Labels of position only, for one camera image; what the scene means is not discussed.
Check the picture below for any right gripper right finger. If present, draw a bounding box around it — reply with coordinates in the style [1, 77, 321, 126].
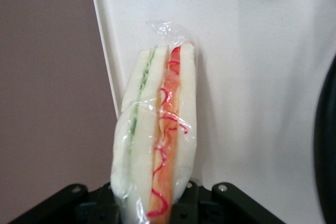
[170, 178, 287, 224]

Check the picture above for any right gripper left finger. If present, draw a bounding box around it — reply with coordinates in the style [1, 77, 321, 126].
[9, 181, 124, 224]

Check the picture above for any ham lettuce sandwich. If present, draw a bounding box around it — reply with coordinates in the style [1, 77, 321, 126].
[110, 20, 203, 224]

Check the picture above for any beige plastic tray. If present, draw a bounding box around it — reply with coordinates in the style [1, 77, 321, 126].
[87, 0, 336, 224]

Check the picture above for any black round object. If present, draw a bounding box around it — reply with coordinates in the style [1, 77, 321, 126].
[313, 53, 336, 224]

